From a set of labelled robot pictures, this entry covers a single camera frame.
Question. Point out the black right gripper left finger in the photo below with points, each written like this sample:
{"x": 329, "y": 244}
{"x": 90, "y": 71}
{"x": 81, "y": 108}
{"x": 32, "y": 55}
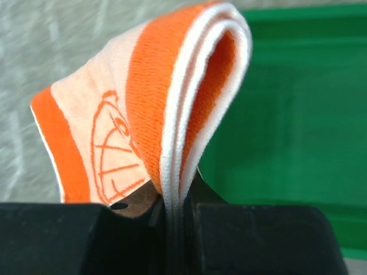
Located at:
{"x": 84, "y": 238}

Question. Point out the green plastic tray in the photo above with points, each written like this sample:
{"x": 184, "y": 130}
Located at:
{"x": 296, "y": 131}

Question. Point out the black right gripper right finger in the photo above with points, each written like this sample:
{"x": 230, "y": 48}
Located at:
{"x": 222, "y": 238}

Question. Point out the orange Doraemon towel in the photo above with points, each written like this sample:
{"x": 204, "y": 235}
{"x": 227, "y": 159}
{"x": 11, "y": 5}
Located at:
{"x": 146, "y": 106}

